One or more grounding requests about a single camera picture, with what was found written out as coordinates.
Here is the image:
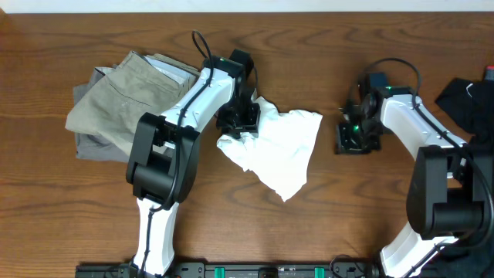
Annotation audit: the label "white printed t-shirt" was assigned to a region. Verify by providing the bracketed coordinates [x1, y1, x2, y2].
[217, 97, 323, 202]

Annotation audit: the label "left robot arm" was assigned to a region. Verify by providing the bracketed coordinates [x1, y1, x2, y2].
[126, 49, 260, 277]

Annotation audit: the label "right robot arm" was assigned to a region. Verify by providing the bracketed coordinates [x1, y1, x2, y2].
[335, 73, 493, 277]

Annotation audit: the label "black clothes pile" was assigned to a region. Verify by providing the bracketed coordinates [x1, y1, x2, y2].
[435, 78, 493, 151]

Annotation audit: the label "folded khaki pants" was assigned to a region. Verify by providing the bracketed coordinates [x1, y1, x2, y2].
[66, 51, 199, 155]

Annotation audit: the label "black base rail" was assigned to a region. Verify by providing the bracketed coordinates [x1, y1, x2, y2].
[75, 260, 381, 278]

